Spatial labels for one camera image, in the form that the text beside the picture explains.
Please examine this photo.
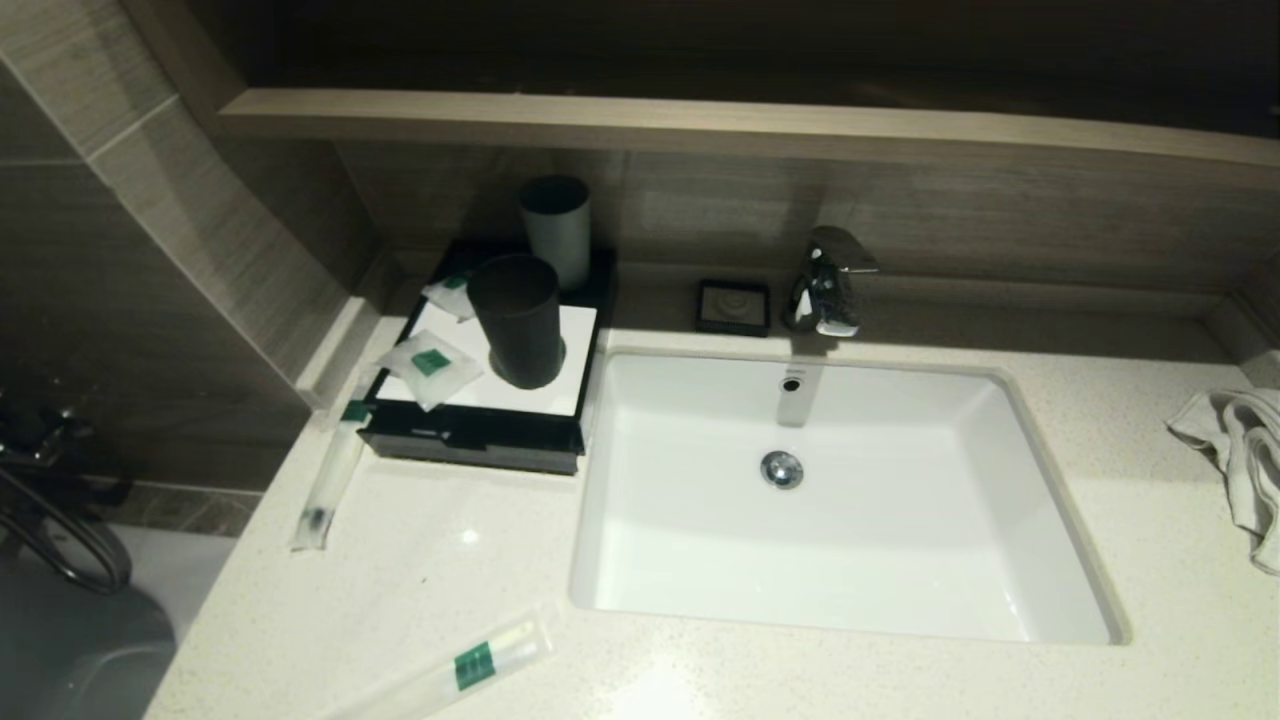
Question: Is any dark flexible hose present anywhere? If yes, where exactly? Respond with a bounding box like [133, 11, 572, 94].
[0, 465, 133, 596]

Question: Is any small green-label sachet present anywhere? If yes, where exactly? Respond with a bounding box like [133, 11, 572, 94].
[421, 272, 476, 323]

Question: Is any black square soap dish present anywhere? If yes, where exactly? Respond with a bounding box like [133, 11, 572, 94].
[696, 279, 772, 337]

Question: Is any chrome faucet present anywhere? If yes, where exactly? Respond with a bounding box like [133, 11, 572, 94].
[782, 226, 881, 338]

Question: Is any black cup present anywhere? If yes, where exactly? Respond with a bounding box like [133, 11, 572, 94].
[466, 253, 567, 391]

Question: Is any long clear toothbrush packet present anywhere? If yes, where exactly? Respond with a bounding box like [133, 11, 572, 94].
[290, 398, 376, 553]

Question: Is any wooden wall shelf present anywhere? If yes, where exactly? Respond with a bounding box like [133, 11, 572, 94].
[218, 88, 1280, 171]

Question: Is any white ribbed tray insert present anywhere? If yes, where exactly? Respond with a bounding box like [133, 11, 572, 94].
[375, 298, 598, 418]

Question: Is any green-band toothbrush packet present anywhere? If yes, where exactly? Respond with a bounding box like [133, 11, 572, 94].
[330, 610, 556, 720]

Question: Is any white towel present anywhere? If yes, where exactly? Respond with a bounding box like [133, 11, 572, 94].
[1166, 388, 1280, 576]

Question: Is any large square green-label sachet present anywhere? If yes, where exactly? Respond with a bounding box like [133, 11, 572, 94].
[375, 328, 485, 412]

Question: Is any white sink basin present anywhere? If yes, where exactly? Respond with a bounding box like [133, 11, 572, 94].
[568, 345, 1133, 646]

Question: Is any chrome drain stopper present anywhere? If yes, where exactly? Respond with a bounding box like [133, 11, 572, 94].
[760, 450, 805, 491]

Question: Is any black amenity box body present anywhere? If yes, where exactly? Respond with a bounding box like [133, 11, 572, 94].
[365, 238, 618, 441]

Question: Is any grey cup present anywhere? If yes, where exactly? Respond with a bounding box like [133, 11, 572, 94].
[517, 175, 591, 291]

